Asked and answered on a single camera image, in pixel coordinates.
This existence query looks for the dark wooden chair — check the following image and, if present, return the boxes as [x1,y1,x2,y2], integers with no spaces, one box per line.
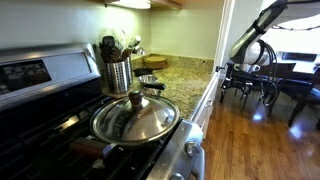
[287,83,320,128]

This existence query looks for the black spatula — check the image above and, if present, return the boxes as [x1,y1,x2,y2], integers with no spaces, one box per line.
[99,34,117,64]

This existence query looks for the steel pan wooden handle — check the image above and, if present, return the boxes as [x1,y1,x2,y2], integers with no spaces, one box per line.
[69,135,118,160]

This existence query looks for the stainless steel gas stove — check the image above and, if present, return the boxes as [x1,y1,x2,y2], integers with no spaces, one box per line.
[0,42,206,180]

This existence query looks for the dark wooden spoon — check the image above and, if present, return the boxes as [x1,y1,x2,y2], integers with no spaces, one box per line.
[111,46,124,64]

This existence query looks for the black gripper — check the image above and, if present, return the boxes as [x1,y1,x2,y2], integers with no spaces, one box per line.
[234,70,268,112]

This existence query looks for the dark wooden dining table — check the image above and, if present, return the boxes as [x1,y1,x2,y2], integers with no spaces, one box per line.
[219,59,320,104]

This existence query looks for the steel lid wooden knob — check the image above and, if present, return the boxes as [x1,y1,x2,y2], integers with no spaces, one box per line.
[89,90,181,145]

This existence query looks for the white door frame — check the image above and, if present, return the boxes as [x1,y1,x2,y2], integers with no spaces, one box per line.
[213,0,236,81]

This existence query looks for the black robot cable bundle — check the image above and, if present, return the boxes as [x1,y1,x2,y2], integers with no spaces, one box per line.
[253,19,280,108]

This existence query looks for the small steel cup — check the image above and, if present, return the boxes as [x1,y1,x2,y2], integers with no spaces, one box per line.
[137,74,160,87]

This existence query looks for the steel stove knob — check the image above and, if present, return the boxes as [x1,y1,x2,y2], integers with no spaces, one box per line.
[168,172,186,180]
[184,139,202,158]

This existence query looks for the wooden bowl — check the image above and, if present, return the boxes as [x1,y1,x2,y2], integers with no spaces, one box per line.
[143,55,169,70]

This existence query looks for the under-cabinet light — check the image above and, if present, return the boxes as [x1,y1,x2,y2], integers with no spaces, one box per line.
[105,0,153,10]

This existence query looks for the small black skillet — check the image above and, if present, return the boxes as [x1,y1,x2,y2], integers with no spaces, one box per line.
[133,67,155,78]

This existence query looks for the steel utensil holder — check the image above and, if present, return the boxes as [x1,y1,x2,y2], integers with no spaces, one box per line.
[123,56,134,86]
[105,59,130,95]

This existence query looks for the wooden upper cabinet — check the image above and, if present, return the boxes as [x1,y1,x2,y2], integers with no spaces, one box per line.
[149,0,186,9]

